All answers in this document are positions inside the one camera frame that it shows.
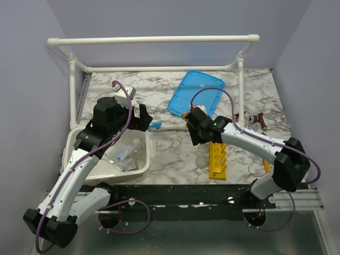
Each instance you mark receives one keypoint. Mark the clear bag of syringes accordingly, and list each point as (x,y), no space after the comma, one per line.
(125,157)

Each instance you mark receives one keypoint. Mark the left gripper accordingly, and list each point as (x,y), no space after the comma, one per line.
(142,123)

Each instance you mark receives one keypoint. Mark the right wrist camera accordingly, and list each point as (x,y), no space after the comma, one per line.
(200,106)

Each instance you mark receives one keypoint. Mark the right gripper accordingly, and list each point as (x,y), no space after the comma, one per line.
(196,139)

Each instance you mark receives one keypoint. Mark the black mounting rail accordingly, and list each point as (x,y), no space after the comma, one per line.
(169,202)

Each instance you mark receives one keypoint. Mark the frosted watch glass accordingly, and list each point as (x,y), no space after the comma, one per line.
(201,162)
(203,148)

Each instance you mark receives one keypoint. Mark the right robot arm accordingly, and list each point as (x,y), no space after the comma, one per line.
(288,158)

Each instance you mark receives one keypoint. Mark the white plastic bin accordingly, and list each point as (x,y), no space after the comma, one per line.
(104,171)

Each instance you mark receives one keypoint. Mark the silver metal wrench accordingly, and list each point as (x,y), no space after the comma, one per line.
(252,126)

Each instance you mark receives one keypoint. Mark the yellow test tube rack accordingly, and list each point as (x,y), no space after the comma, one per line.
(217,161)

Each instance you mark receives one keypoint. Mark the blue plastic bin lid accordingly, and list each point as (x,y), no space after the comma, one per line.
(197,87)

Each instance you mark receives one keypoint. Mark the blue hose nozzle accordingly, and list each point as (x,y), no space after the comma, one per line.
(157,125)

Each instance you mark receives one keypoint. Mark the white PVC pipe frame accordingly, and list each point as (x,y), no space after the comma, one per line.
(238,62)

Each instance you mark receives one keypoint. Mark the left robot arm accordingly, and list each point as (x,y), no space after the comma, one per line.
(58,217)

